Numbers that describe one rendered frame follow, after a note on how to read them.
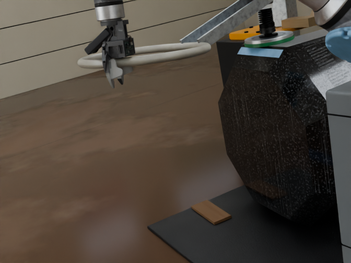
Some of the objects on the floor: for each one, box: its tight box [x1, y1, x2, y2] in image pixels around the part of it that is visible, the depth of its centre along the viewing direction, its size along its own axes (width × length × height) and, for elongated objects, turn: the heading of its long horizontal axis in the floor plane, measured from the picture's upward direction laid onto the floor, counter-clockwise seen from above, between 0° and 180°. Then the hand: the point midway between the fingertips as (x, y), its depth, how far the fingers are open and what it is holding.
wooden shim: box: [191, 200, 232, 225], centre depth 253 cm, size 25×10×2 cm, turn 57°
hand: (115, 82), depth 163 cm, fingers closed on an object, 5 cm apart
